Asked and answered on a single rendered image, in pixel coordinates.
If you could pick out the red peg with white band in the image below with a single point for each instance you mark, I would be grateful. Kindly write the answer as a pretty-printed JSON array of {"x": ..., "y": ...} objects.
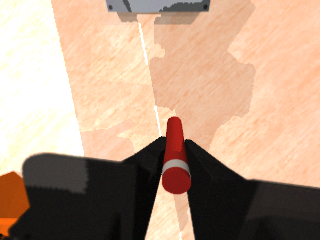
[{"x": 176, "y": 177}]

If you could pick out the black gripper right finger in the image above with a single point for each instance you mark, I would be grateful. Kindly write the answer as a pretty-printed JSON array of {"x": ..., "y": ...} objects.
[{"x": 224, "y": 205}]

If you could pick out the grey flat panel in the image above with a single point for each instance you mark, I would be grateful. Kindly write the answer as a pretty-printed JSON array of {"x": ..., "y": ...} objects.
[{"x": 157, "y": 6}]

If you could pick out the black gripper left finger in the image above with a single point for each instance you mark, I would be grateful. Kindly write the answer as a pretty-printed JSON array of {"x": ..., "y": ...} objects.
[{"x": 129, "y": 186}]

